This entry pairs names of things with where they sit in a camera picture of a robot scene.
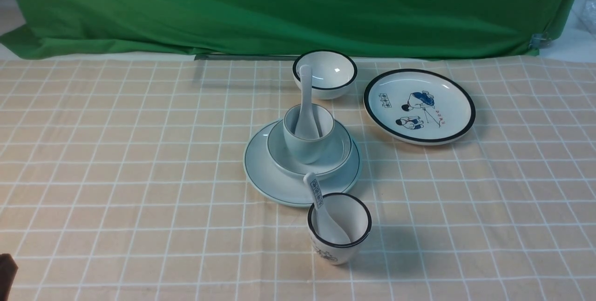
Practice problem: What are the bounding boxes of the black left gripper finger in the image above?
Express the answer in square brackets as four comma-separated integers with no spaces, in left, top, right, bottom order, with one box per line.
[0,253,18,288]

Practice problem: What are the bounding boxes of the pale green ceramic cup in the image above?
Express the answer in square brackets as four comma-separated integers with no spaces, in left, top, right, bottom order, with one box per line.
[282,104,336,164]

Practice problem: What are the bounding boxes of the plain white ceramic spoon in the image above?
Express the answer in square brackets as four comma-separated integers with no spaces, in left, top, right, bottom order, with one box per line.
[294,65,321,140]

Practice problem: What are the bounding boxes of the pale green shallow bowl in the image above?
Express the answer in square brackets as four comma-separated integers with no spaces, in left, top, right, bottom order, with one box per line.
[265,120,352,178]

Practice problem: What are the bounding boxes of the checkered beige tablecloth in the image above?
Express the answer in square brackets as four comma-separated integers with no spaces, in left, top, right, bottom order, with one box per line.
[0,56,596,301]

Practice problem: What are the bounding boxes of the green backdrop cloth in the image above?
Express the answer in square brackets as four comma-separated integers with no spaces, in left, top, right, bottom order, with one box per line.
[1,0,574,60]

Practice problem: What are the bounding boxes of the large pale green plate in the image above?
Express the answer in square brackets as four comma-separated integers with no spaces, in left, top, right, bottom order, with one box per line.
[243,120,362,208]

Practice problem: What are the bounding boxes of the white spoon with blue print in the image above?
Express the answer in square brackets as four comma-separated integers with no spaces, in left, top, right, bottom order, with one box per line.
[304,173,351,245]

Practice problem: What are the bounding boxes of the black-rimmed illustrated cup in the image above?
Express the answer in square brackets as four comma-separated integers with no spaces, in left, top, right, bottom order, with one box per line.
[307,193,372,265]

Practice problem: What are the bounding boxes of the small black-rimmed white bowl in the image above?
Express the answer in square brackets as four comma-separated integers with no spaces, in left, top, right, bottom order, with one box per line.
[292,50,358,100]

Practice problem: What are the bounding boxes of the black-rimmed illustrated plate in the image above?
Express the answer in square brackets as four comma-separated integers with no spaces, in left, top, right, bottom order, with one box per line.
[363,69,476,146]

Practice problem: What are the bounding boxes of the metal clip on backdrop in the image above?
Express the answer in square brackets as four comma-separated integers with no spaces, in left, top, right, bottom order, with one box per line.
[528,33,552,50]

